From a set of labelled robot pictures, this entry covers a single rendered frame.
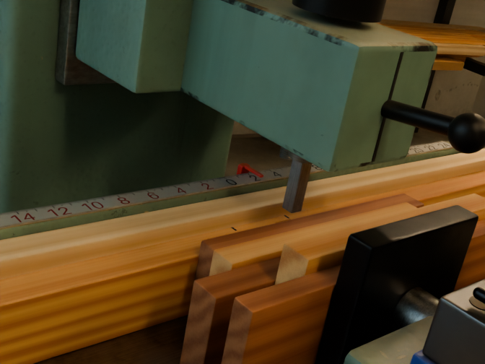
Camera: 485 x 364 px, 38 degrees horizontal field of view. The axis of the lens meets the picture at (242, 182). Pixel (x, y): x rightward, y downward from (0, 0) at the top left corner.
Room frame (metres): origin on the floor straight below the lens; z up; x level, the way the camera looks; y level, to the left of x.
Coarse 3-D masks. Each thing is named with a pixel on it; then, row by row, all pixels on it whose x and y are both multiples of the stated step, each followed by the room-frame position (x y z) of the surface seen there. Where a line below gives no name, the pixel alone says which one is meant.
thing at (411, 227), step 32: (416, 224) 0.31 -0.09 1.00; (448, 224) 0.32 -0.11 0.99; (352, 256) 0.29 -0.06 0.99; (384, 256) 0.29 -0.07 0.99; (416, 256) 0.31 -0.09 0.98; (448, 256) 0.33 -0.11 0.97; (352, 288) 0.28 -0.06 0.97; (384, 288) 0.29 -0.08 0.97; (416, 288) 0.31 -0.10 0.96; (448, 288) 0.34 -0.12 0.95; (352, 320) 0.28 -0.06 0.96; (384, 320) 0.30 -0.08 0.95; (416, 320) 0.29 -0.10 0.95; (320, 352) 0.29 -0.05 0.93
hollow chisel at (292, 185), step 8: (296, 168) 0.40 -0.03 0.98; (304, 168) 0.40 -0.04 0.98; (296, 176) 0.40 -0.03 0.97; (304, 176) 0.40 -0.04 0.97; (288, 184) 0.40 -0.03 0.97; (296, 184) 0.40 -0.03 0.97; (304, 184) 0.40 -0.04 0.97; (288, 192) 0.40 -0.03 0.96; (296, 192) 0.40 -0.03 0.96; (304, 192) 0.40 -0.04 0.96; (288, 200) 0.40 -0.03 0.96; (296, 200) 0.40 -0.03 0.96; (288, 208) 0.40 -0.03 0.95; (296, 208) 0.40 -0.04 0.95
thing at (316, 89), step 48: (240, 0) 0.41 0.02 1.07; (288, 0) 0.45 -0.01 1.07; (192, 48) 0.44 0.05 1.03; (240, 48) 0.40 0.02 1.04; (288, 48) 0.38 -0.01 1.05; (336, 48) 0.35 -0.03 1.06; (384, 48) 0.36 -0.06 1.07; (432, 48) 0.39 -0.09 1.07; (192, 96) 0.43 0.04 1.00; (240, 96) 0.40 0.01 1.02; (288, 96) 0.37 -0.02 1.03; (336, 96) 0.35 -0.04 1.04; (384, 96) 0.36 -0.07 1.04; (288, 144) 0.37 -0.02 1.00; (336, 144) 0.35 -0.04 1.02; (384, 144) 0.37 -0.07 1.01
